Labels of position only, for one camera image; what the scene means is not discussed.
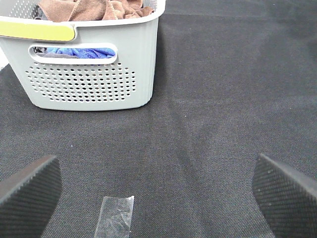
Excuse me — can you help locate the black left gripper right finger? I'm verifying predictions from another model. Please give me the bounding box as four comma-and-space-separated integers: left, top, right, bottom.
252, 154, 317, 238

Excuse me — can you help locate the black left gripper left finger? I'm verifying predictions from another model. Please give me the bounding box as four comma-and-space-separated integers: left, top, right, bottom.
0, 155, 62, 238

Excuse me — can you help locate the brown towel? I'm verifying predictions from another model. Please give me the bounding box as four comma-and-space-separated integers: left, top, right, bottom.
38, 0, 154, 22

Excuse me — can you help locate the grey towel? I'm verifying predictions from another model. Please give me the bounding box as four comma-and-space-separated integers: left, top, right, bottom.
33, 47, 78, 59

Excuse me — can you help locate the blue towel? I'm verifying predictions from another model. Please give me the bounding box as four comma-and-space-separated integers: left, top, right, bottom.
46, 48, 116, 59

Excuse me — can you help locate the clear tape strip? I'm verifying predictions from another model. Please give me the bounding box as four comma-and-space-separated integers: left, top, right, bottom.
94, 196, 134, 238

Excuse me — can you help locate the black table cloth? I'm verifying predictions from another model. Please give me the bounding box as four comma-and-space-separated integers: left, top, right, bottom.
0, 0, 317, 238

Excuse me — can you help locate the grey perforated laundry basket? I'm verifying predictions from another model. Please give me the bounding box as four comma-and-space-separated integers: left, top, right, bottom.
0, 0, 165, 111

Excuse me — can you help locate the yellow basket handle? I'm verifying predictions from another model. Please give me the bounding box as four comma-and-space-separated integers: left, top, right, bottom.
0, 20, 75, 41

